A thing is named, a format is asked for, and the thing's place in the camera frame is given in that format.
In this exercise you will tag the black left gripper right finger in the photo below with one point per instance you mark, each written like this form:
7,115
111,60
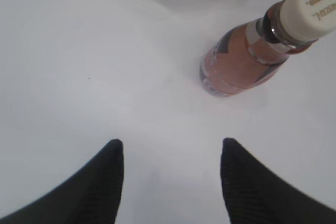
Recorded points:
254,194

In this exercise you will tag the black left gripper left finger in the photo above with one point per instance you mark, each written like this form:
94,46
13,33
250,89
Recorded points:
91,195

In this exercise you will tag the brown Nescafe coffee bottle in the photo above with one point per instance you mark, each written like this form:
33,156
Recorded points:
250,54

